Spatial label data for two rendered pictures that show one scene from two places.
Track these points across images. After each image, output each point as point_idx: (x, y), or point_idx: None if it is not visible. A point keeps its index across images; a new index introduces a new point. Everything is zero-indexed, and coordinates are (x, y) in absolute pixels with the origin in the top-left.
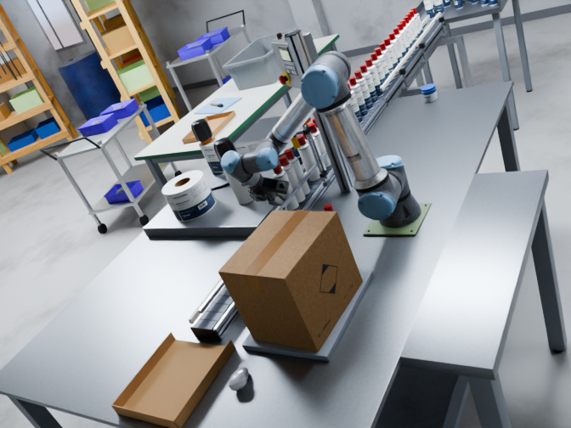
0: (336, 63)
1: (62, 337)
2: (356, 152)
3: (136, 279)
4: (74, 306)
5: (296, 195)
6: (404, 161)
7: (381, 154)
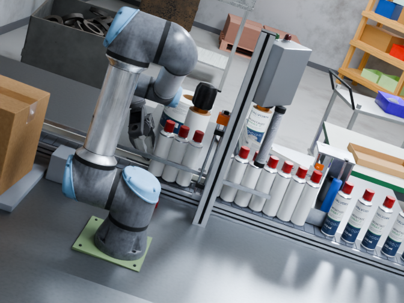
0: (148, 27)
1: (20, 73)
2: (94, 113)
3: (85, 104)
4: (60, 79)
5: (164, 168)
6: (251, 270)
7: (277, 257)
